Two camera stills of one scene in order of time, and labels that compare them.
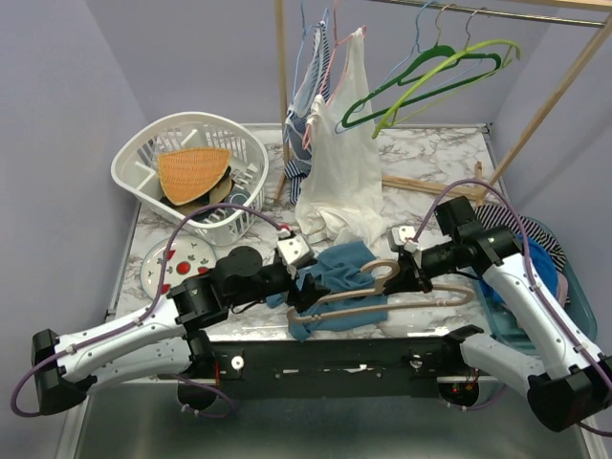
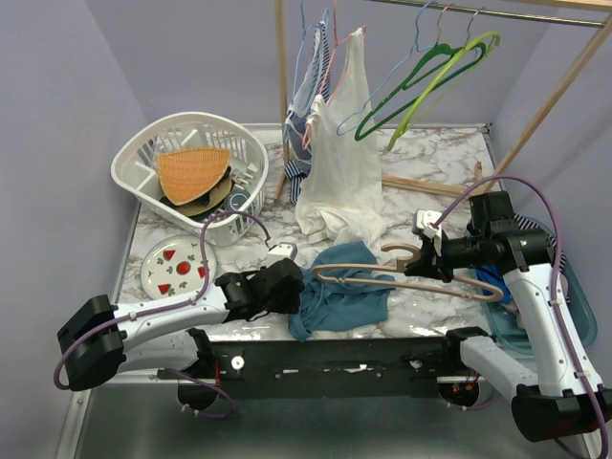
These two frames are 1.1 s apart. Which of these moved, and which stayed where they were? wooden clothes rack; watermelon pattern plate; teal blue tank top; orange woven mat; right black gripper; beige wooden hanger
Moved: beige wooden hanger; right black gripper
Stayed: watermelon pattern plate; orange woven mat; wooden clothes rack; teal blue tank top
